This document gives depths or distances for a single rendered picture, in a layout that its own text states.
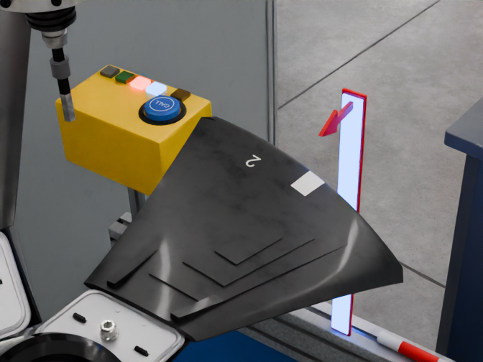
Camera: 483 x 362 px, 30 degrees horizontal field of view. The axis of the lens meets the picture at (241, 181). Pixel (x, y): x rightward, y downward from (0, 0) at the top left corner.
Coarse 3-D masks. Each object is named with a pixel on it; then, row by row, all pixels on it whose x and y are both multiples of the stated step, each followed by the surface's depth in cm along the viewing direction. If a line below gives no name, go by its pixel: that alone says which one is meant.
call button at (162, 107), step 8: (160, 96) 104; (168, 96) 104; (152, 104) 103; (160, 104) 103; (168, 104) 103; (176, 104) 103; (152, 112) 102; (160, 112) 102; (168, 112) 102; (176, 112) 102; (160, 120) 102
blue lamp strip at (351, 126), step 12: (348, 96) 84; (360, 108) 84; (348, 120) 86; (360, 120) 85; (348, 132) 86; (360, 132) 86; (348, 144) 87; (348, 156) 88; (348, 168) 89; (348, 180) 90; (348, 192) 91; (336, 300) 101; (348, 300) 100; (336, 312) 102; (348, 312) 101; (336, 324) 104; (348, 324) 102
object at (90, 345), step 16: (32, 336) 52; (48, 336) 52; (64, 336) 53; (80, 336) 54; (0, 352) 51; (16, 352) 51; (32, 352) 51; (48, 352) 52; (64, 352) 53; (80, 352) 53; (96, 352) 54
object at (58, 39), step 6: (60, 30) 47; (66, 30) 47; (42, 36) 47; (48, 36) 47; (54, 36) 47; (60, 36) 47; (66, 36) 47; (48, 42) 47; (54, 42) 47; (60, 42) 47; (66, 42) 47; (54, 48) 47
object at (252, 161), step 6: (252, 150) 79; (246, 156) 79; (252, 156) 79; (258, 156) 79; (240, 162) 78; (246, 162) 78; (252, 162) 78; (258, 162) 78; (264, 162) 79; (246, 168) 78; (252, 168) 78; (258, 168) 78; (252, 174) 77
